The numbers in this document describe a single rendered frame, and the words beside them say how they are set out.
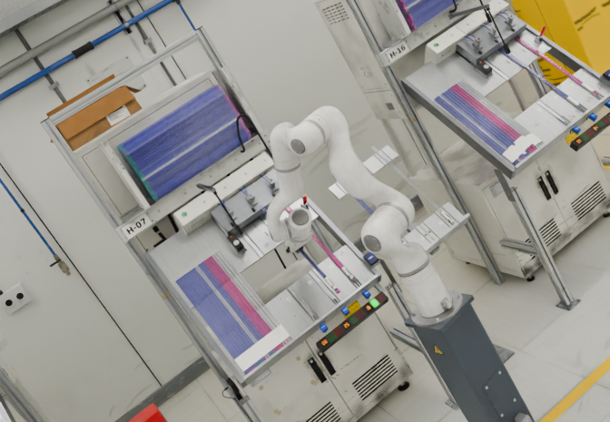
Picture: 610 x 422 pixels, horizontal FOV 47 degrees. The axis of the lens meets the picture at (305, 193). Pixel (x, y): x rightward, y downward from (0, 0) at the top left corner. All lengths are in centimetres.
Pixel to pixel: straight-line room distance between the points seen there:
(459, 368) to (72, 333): 275
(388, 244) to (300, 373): 110
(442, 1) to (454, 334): 173
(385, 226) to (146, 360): 276
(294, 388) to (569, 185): 172
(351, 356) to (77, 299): 196
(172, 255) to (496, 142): 150
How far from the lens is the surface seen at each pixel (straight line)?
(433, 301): 242
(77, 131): 328
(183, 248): 303
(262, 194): 303
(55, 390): 472
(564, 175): 379
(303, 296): 286
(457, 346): 247
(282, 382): 317
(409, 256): 233
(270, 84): 472
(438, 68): 352
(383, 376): 338
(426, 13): 350
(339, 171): 226
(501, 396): 265
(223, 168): 308
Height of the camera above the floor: 192
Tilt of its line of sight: 16 degrees down
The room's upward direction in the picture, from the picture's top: 31 degrees counter-clockwise
